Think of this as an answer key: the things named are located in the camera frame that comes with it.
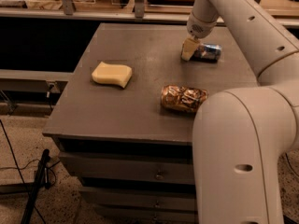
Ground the bottom grey drawer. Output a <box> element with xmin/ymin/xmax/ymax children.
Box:
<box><xmin>94</xmin><ymin>205</ymin><xmax>199</xmax><ymax>224</ymax></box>

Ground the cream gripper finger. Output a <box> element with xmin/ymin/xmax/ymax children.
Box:
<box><xmin>181</xmin><ymin>37</ymin><xmax>201</xmax><ymax>61</ymax></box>

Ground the middle grey drawer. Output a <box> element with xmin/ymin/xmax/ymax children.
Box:
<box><xmin>80</xmin><ymin>187</ymin><xmax>197</xmax><ymax>212</ymax></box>

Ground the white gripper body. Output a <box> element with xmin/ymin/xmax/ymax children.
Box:
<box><xmin>187</xmin><ymin>12</ymin><xmax>219</xmax><ymax>39</ymax></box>

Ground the grey drawer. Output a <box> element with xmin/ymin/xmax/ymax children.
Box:
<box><xmin>59</xmin><ymin>152</ymin><xmax>194</xmax><ymax>185</ymax></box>
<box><xmin>94</xmin><ymin>205</ymin><xmax>199</xmax><ymax>224</ymax></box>
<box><xmin>80</xmin><ymin>187</ymin><xmax>197</xmax><ymax>212</ymax></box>

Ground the yellow sponge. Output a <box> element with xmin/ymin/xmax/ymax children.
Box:
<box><xmin>92</xmin><ymin>62</ymin><xmax>133</xmax><ymax>89</ymax></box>

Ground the crushed golden soda can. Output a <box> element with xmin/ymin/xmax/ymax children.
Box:
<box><xmin>161</xmin><ymin>85</ymin><xmax>208</xmax><ymax>113</ymax></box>

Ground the grey drawer cabinet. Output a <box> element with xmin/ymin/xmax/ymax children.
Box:
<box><xmin>42</xmin><ymin>22</ymin><xmax>260</xmax><ymax>224</ymax></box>

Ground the black tripod leg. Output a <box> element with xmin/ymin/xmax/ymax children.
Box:
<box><xmin>21</xmin><ymin>149</ymin><xmax>50</xmax><ymax>224</ymax></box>

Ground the blue silver redbull can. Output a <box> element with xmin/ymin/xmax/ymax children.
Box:
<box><xmin>192</xmin><ymin>43</ymin><xmax>222</xmax><ymax>61</ymax></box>

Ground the black floor cable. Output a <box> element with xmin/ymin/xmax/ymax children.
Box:
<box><xmin>0</xmin><ymin>119</ymin><xmax>48</xmax><ymax>224</ymax></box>

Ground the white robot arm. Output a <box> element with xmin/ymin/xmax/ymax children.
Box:
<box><xmin>187</xmin><ymin>0</ymin><xmax>299</xmax><ymax>224</ymax></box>

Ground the top grey drawer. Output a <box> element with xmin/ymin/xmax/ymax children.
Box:
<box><xmin>59</xmin><ymin>152</ymin><xmax>194</xmax><ymax>185</ymax></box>

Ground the grey low bench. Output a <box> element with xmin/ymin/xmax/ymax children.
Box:
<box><xmin>0</xmin><ymin>69</ymin><xmax>72</xmax><ymax>93</ymax></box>

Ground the wooden shelf with clutter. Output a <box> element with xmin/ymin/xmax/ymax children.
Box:
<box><xmin>0</xmin><ymin>0</ymin><xmax>299</xmax><ymax>28</ymax></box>

